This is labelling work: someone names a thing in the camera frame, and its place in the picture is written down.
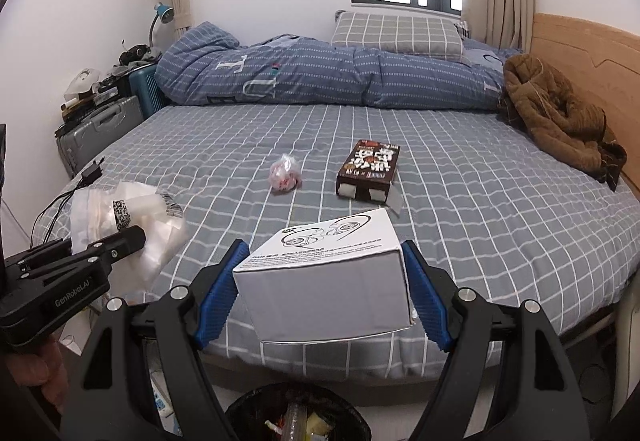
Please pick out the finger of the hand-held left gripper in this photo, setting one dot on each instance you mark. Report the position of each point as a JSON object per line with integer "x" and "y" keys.
{"x": 120, "y": 243}
{"x": 45, "y": 251}

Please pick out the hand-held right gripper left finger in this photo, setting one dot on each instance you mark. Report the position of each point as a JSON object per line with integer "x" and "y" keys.
{"x": 220, "y": 291}

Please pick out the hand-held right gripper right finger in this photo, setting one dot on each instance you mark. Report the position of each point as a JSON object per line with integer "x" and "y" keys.
{"x": 425, "y": 296}

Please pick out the white plastic bag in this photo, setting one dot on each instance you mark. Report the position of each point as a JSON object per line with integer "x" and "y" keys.
{"x": 155, "y": 231}

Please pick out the white cardboard box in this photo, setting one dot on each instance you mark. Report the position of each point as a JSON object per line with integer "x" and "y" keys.
{"x": 320, "y": 291}

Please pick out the black trash bin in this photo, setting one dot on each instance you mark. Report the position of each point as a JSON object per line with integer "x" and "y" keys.
{"x": 250, "y": 413}

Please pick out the clear bubble wrap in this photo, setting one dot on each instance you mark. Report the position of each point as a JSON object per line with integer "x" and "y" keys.
{"x": 292, "y": 423}

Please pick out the person's left hand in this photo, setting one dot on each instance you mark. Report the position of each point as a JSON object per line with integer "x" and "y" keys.
{"x": 35, "y": 371}

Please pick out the grey checked bed sheet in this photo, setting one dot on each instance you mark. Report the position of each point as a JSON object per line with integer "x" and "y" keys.
{"x": 450, "y": 221}

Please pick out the grey suitcase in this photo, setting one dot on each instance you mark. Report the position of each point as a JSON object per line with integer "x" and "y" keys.
{"x": 100, "y": 126}

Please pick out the white power strip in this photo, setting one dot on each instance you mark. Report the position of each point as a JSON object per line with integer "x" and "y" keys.
{"x": 160, "y": 401}

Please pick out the pink item in plastic wrap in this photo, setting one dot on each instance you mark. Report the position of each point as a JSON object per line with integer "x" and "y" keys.
{"x": 285, "y": 173}

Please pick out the brown printed box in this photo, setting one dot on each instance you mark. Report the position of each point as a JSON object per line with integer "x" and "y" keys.
{"x": 370, "y": 166}

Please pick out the stack of dark items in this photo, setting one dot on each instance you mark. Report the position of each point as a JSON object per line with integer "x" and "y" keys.
{"x": 95, "y": 101}

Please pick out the teal suitcase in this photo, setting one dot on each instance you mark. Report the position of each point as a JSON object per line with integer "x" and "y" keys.
{"x": 145, "y": 91}

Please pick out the white plastic item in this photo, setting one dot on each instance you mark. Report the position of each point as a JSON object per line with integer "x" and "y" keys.
{"x": 82, "y": 81}

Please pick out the dark clutter pile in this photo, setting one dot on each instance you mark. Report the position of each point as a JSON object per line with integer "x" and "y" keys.
{"x": 137, "y": 53}

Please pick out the brown fleece jacket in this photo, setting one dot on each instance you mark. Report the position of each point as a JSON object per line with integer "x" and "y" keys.
{"x": 550, "y": 111}

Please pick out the blue desk lamp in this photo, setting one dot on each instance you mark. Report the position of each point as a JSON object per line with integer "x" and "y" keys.
{"x": 164, "y": 12}

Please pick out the blue grid duvet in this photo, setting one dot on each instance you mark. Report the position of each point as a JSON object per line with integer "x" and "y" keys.
{"x": 310, "y": 71}

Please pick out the grey checked pillow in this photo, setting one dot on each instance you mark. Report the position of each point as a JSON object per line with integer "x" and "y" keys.
{"x": 395, "y": 33}

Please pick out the wooden headboard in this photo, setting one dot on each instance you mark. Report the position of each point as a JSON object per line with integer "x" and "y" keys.
{"x": 585, "y": 46}

